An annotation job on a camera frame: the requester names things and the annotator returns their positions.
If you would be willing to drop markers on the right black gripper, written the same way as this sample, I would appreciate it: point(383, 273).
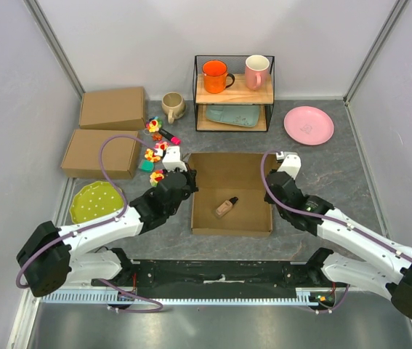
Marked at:
point(267, 198)

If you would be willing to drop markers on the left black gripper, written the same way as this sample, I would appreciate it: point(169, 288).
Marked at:
point(192, 175)

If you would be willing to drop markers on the cardboard box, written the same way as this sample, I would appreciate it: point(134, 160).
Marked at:
point(121, 109)
point(91, 152)
point(221, 176)

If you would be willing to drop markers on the brown small bottle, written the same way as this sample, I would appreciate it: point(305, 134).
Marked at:
point(225, 207)

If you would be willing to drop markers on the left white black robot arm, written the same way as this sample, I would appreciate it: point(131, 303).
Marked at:
point(45, 258)

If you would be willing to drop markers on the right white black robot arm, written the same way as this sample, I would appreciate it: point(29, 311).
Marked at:
point(385, 266)

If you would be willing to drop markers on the rainbow flower plush lower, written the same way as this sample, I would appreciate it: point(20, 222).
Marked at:
point(156, 177)

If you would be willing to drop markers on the rainbow flower plush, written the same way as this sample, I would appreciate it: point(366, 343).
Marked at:
point(154, 124)
point(156, 177)

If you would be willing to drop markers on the teal block toy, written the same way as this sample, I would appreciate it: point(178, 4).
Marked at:
point(146, 166)

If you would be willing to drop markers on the yellow flower plush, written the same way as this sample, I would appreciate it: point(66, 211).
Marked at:
point(152, 156)

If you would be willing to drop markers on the green dotted plate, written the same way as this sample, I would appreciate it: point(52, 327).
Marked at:
point(95, 200)

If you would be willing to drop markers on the pink flower plush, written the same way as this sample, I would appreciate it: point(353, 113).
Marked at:
point(161, 146)

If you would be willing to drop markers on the pink black highlighter pen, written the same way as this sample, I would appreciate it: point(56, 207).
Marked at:
point(170, 137)

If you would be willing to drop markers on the pink round plate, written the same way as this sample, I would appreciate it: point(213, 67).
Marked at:
point(308, 125)

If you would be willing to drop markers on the small orange flower charm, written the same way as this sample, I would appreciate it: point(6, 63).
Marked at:
point(157, 137)

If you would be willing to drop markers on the rainbow flower plush top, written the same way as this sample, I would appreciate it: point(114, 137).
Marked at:
point(154, 124)

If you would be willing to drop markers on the teal rectangular ceramic plate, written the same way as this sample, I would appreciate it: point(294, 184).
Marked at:
point(237, 115)

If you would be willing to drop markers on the beige ceramic mug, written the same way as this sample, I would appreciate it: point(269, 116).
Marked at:
point(174, 106)

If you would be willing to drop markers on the pink ceramic mug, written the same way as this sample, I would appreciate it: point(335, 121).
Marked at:
point(256, 71)

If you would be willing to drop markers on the orange enamel mug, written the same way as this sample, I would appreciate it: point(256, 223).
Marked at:
point(216, 77)

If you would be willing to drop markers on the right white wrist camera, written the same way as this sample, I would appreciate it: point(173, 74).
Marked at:
point(289, 162)

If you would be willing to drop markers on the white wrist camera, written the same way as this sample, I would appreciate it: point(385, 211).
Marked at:
point(172, 160)
point(289, 162)

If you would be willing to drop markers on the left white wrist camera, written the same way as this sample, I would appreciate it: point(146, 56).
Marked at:
point(172, 160)

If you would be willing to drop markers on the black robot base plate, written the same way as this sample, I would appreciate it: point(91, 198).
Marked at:
point(219, 279)

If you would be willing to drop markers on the black wire wooden shelf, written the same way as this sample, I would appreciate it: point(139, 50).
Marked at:
point(237, 94)

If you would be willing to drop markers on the grey slotted cable duct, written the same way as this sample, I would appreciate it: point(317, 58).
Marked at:
point(113, 297)

